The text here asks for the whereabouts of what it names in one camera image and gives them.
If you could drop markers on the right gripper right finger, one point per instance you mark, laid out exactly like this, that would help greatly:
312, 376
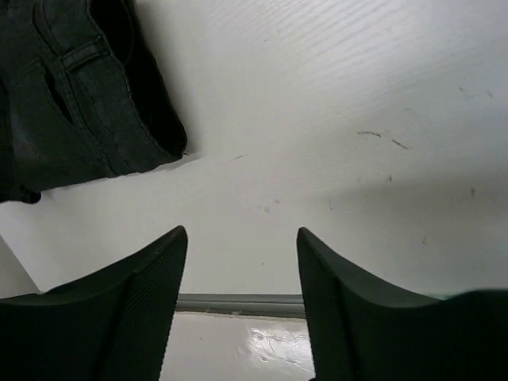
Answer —
362, 327

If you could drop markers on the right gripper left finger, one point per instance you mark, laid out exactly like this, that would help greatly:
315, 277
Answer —
112, 324

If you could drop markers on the black trousers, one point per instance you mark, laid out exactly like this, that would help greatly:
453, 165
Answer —
82, 97

